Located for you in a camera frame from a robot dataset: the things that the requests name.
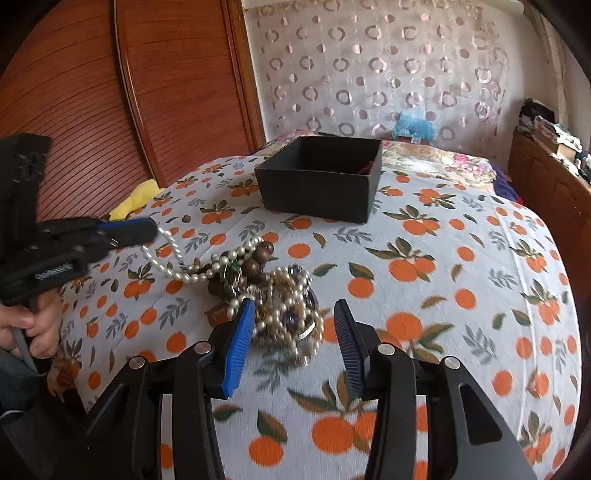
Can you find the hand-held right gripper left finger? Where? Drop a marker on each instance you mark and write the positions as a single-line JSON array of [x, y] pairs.
[[238, 350]]

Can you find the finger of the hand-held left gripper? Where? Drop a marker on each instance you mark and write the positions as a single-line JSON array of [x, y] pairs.
[[92, 249], [134, 228]]

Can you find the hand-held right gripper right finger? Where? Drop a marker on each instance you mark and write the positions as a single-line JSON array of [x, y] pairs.
[[348, 350]]

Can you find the pile of jewelry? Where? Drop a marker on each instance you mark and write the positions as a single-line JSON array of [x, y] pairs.
[[286, 300]]

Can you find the black cardboard box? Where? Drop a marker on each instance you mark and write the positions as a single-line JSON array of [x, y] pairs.
[[314, 194]]

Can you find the person's left hand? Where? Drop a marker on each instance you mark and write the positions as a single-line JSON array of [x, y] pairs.
[[44, 327]]

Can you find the yellow plush toy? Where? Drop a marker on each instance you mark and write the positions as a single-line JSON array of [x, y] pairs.
[[134, 198]]

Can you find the orange fruit print cloth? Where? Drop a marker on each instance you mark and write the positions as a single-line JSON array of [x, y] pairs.
[[438, 286]]

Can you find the brown wooden wardrobe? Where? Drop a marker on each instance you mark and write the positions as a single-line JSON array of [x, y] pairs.
[[184, 92]]

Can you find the person's dark clothing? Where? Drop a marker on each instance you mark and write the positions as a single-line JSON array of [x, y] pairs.
[[27, 415]]

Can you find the dark blue bed sheet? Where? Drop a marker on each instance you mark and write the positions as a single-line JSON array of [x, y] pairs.
[[505, 182]]

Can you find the blue plastic bag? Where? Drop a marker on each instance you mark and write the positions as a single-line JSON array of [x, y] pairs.
[[415, 125]]

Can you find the brown wooden cabinet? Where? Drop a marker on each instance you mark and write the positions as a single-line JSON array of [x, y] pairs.
[[545, 184]]

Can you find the circle pattern sheer curtain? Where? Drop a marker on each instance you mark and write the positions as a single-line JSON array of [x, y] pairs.
[[369, 69]]

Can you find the pile of folded clothes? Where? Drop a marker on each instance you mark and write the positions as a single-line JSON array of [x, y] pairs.
[[535, 115]]

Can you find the stack of books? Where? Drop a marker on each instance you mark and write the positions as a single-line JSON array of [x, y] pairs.
[[563, 138]]

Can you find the white window curtain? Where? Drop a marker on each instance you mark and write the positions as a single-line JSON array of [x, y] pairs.
[[554, 69]]

